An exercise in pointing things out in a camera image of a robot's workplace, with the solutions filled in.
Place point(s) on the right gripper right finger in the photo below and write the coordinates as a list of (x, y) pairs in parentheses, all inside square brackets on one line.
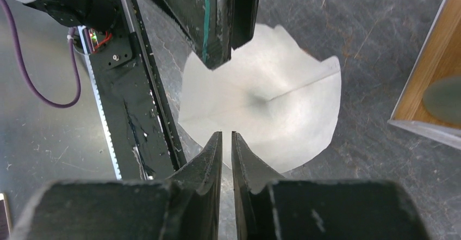
[(269, 206)]

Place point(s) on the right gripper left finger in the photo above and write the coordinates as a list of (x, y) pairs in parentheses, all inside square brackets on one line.
[(182, 206)]

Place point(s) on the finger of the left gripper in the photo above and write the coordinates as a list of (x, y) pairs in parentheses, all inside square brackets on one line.
[(213, 28)]

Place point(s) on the white paper coffee filter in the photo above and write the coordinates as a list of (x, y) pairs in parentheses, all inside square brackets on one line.
[(284, 102)]

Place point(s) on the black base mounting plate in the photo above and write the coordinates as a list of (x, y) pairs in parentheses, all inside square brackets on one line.
[(143, 132)]

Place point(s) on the aluminium toothed rail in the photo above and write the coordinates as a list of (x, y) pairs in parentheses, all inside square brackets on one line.
[(85, 41)]

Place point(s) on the white wire shelf rack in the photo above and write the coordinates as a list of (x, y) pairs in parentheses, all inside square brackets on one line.
[(439, 58)]

